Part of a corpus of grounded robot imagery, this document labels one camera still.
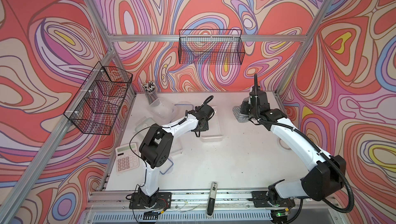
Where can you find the grey striped cloth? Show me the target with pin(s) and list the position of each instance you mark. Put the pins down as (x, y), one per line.
(242, 112)

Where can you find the aluminium frame rail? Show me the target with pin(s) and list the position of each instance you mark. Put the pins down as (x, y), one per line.
(174, 37)

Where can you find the clear lunch box green lid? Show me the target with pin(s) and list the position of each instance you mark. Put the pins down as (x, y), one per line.
(163, 108)

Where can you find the black wire basket wall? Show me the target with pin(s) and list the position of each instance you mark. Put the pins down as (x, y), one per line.
(220, 51)
(103, 94)

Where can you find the black wire basket left wall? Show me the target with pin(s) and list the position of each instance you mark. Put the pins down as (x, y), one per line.
(103, 94)

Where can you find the tape roll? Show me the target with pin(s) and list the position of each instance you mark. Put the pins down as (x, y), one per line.
(283, 145)

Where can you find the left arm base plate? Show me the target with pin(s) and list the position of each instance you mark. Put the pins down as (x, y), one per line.
(161, 200)

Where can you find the small clear box blue lid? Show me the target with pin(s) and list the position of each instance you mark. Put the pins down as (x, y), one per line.
(176, 148)

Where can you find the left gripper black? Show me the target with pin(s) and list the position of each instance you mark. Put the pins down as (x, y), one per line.
(207, 126)

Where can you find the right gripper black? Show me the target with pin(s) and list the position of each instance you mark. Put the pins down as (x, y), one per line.
(244, 105)

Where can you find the large clear box blue lid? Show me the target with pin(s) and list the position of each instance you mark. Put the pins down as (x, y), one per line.
(214, 134)

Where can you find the translucent green lunch box lid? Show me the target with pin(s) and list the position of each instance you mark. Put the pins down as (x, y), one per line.
(143, 125)

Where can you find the small blue rimmed lid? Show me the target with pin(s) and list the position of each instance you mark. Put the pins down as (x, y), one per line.
(167, 166)

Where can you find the white calculator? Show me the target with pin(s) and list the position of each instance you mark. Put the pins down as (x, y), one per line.
(126, 157)

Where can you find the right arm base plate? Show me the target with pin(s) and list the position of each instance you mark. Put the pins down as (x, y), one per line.
(270, 199)

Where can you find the mesh pen cup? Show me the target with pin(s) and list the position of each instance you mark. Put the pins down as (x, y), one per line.
(150, 91)

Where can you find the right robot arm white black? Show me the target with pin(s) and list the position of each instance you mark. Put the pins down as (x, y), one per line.
(325, 173)

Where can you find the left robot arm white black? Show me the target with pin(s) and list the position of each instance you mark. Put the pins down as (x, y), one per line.
(156, 145)

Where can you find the black wire basket back wall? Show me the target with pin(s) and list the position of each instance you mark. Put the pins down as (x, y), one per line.
(220, 51)

